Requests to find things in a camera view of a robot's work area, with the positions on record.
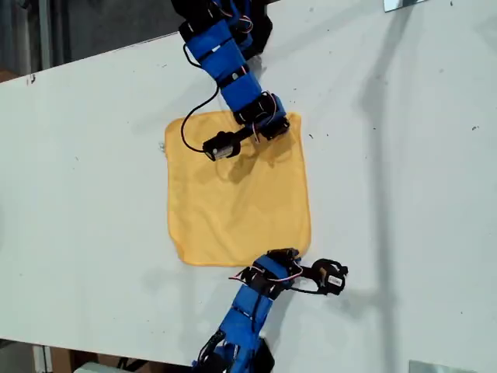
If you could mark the white container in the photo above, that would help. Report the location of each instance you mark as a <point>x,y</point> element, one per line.
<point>97,368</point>

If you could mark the black camera box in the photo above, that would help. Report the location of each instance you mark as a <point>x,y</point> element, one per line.
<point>221,147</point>
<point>330,277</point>

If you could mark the yellow square towel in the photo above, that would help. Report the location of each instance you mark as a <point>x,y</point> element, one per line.
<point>233,202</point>

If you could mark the black camera stalk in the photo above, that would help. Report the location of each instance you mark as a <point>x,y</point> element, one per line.
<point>244,134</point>
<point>307,272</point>

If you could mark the white table leg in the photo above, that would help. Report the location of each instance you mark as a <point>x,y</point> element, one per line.
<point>42,359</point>

